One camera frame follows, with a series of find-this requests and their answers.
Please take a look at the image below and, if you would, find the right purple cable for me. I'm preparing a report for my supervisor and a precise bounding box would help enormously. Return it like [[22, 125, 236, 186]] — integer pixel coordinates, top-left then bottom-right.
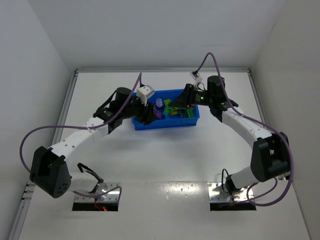
[[192, 52, 295, 207]]

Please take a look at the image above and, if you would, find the metal base plate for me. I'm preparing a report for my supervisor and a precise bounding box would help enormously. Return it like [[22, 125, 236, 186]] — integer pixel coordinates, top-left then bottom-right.
[[207, 182, 256, 212], [72, 182, 122, 212]]

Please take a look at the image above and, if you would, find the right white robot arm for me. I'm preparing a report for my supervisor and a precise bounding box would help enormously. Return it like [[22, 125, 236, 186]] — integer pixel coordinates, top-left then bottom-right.
[[169, 75, 291, 195]]

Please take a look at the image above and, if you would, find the purple cable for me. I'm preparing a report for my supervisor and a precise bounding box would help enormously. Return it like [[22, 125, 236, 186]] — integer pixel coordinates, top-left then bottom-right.
[[192, 52, 295, 207], [19, 72, 143, 200]]

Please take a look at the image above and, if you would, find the purple paw print lego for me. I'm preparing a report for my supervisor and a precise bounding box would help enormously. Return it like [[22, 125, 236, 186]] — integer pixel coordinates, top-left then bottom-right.
[[155, 98, 164, 108]]

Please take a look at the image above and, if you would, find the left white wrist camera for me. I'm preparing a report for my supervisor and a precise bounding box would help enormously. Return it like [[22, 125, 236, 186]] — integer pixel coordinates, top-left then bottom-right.
[[136, 85, 155, 106]]

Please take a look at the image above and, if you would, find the bright green plate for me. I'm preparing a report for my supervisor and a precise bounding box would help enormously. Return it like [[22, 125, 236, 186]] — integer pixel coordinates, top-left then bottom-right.
[[163, 106, 179, 115]]

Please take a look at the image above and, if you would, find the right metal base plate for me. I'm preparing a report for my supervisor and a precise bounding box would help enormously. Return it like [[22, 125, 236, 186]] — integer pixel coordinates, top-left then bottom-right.
[[207, 182, 256, 212]]

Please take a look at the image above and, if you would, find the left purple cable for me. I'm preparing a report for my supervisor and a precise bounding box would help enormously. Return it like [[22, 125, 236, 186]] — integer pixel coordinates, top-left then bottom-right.
[[19, 72, 143, 200]]

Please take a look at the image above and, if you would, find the lime yellow lego brick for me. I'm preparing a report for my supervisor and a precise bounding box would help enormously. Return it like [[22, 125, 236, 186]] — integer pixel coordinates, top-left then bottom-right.
[[169, 110, 179, 117]]

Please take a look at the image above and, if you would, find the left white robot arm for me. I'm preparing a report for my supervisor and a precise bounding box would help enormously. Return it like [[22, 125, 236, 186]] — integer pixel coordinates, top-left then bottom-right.
[[29, 85, 157, 199]]

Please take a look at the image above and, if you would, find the green brick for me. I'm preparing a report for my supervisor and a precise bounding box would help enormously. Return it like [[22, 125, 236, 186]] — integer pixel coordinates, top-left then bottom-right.
[[179, 108, 195, 119]]

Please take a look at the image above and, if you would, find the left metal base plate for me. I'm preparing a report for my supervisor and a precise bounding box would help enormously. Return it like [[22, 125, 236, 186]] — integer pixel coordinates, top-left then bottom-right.
[[72, 182, 122, 212]]

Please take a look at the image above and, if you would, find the blue divided plastic bin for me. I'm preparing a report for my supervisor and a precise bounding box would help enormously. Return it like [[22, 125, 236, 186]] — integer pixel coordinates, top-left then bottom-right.
[[131, 89, 200, 131]]

